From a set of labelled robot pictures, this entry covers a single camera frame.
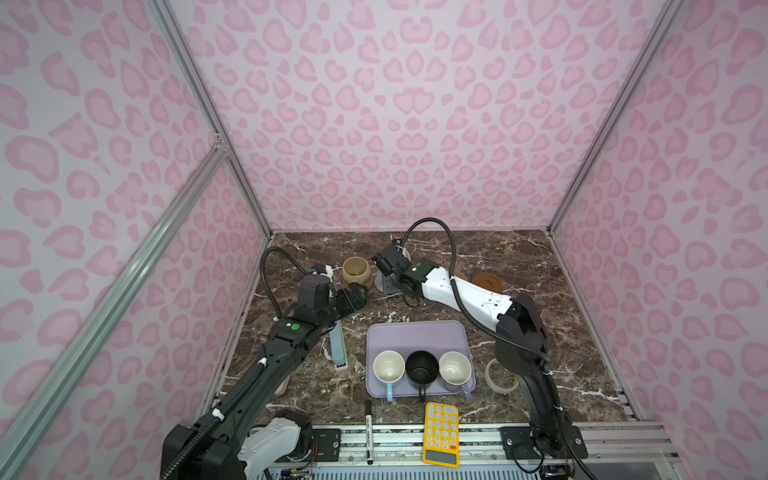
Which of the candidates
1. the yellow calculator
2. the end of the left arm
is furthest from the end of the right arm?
the yellow calculator

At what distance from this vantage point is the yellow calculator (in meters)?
0.72

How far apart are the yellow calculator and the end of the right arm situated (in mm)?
347

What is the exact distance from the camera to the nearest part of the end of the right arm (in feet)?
2.12

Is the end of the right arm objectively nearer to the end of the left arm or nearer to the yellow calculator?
the end of the left arm
